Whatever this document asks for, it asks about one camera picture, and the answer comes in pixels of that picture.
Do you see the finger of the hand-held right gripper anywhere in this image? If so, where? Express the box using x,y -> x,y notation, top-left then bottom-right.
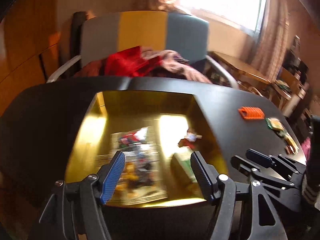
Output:
230,156 -> 266,178
246,149 -> 275,168

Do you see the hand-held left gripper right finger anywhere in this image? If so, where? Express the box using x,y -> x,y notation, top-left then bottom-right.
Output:
190,151 -> 288,240

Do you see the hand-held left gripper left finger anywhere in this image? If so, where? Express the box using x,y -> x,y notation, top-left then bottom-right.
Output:
27,151 -> 126,240

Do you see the clear bag of yellow bricks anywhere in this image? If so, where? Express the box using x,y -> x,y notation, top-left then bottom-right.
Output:
96,152 -> 168,203

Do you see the green white packet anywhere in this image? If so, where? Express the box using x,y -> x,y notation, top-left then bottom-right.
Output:
170,151 -> 200,184

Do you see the small red white packet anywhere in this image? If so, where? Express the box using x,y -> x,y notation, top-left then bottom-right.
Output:
178,127 -> 202,148

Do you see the large clear bag of bricks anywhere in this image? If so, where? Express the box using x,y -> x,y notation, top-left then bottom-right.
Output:
111,127 -> 160,161

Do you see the gold tin container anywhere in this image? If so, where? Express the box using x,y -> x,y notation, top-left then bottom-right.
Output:
64,90 -> 229,208

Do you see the person's right forearm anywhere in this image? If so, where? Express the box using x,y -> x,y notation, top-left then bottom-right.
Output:
300,172 -> 320,206

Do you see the yellow green snack packet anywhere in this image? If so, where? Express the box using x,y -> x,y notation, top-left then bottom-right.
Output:
282,132 -> 299,153

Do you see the pink blanket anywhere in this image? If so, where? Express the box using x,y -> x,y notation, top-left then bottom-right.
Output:
301,139 -> 312,161

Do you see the orange plastic rack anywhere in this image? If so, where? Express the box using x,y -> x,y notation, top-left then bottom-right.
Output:
237,106 -> 265,121

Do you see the small white cabinet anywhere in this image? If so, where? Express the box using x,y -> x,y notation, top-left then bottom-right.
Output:
287,85 -> 307,117

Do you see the green folded cloth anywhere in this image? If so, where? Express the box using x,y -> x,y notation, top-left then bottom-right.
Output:
275,80 -> 291,92

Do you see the wooden side table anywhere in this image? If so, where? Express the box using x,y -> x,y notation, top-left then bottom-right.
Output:
209,51 -> 272,88

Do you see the pink cloth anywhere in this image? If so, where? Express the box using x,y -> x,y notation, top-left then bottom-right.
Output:
142,49 -> 213,83

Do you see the grey yellow blue armchair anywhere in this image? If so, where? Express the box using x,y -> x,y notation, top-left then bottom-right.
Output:
46,11 -> 238,89

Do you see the black folding chair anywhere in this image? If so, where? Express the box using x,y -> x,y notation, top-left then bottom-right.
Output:
70,11 -> 88,78

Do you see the wooden wardrobe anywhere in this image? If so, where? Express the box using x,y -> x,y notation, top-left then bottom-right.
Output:
0,0 -> 63,120

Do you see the bright window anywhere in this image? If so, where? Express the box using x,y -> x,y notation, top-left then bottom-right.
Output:
175,0 -> 268,33

